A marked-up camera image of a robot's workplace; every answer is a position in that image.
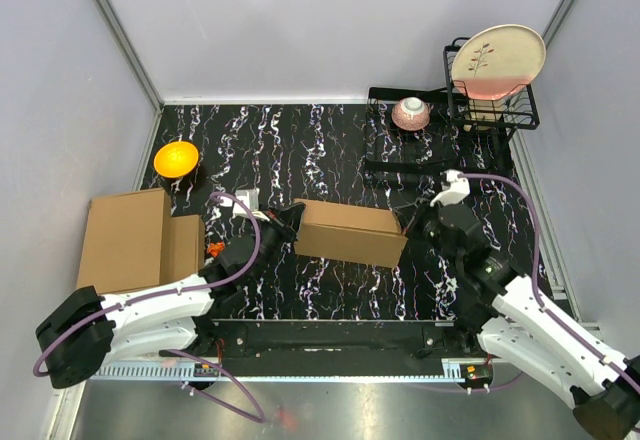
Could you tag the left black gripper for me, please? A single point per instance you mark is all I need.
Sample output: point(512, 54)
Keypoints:
point(289, 217)

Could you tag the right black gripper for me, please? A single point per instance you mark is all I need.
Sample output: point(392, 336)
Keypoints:
point(429, 210)

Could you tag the brown cardboard box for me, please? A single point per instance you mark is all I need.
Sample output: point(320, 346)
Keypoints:
point(354, 234)
point(133, 242)

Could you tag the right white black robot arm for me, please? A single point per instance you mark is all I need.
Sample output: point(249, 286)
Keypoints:
point(502, 308)

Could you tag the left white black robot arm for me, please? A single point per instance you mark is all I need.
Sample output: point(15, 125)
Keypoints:
point(88, 330)

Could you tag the closed brown cardboard box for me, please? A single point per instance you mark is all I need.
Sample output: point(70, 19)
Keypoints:
point(133, 242)

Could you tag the small orange toy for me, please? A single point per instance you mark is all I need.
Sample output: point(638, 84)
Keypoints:
point(214, 249)

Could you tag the beige cup in rack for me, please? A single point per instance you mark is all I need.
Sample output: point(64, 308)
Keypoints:
point(485, 110)

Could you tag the pink patterned ceramic bowl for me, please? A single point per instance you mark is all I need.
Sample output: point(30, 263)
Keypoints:
point(411, 114)

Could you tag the orange bowl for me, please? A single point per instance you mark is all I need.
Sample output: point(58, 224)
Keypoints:
point(176, 159)

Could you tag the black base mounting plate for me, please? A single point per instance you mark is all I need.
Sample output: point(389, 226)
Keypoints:
point(245, 338)

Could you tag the beige plate with leaf pattern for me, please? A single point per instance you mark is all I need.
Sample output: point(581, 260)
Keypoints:
point(498, 62)

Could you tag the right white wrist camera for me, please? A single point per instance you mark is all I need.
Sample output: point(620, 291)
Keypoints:
point(454, 189)

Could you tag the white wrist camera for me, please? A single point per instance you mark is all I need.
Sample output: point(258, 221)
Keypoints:
point(248, 198)
point(454, 189)

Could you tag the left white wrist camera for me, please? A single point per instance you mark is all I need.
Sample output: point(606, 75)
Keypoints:
point(248, 198)

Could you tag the black wire dish rack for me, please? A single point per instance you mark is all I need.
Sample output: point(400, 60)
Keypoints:
point(450, 140)

